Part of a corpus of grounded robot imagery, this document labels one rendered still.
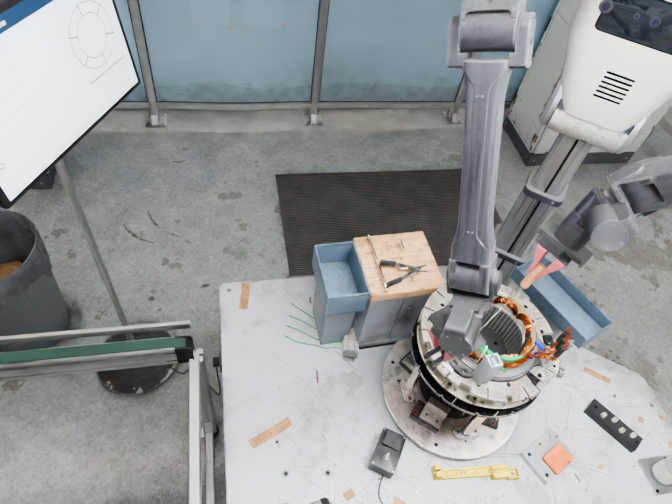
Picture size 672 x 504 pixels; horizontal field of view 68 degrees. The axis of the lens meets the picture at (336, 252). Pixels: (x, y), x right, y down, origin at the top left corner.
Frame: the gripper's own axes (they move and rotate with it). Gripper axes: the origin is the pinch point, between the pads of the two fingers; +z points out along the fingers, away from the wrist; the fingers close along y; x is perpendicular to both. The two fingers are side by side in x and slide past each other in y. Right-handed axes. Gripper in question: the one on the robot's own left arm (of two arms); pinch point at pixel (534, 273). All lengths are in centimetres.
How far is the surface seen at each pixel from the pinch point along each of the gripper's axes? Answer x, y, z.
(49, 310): -24, -123, 137
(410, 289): 6.3, -18.9, 27.9
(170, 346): -27, -56, 76
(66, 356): -48, -71, 84
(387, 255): 9.8, -29.9, 27.6
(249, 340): -12, -43, 67
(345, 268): 6, -37, 38
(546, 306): 30.3, 6.9, 19.0
